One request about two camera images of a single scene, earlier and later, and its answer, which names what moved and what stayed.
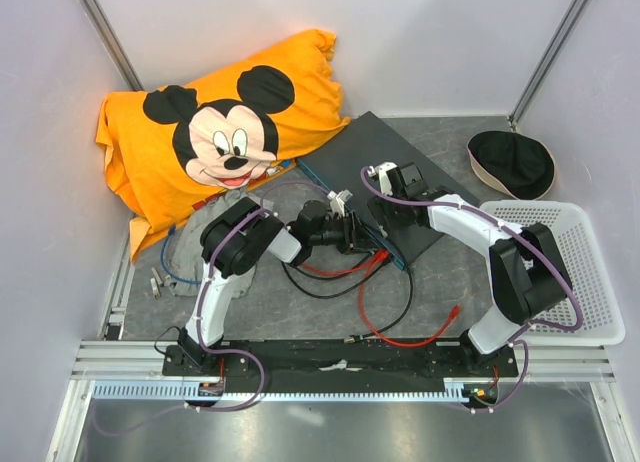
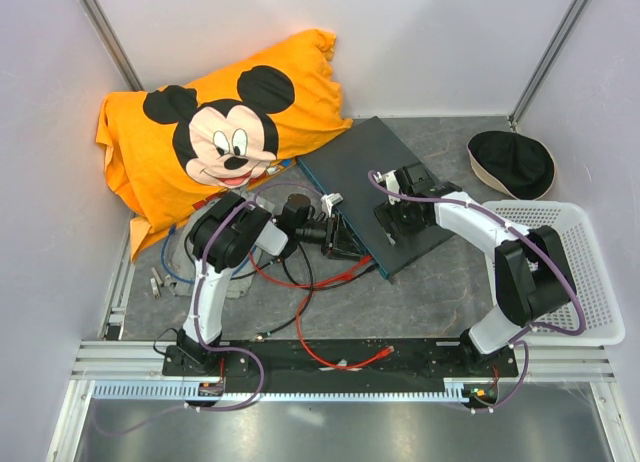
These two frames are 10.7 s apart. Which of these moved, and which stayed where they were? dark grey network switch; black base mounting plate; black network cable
Moved: black network cable
Stayed: dark grey network switch; black base mounting plate
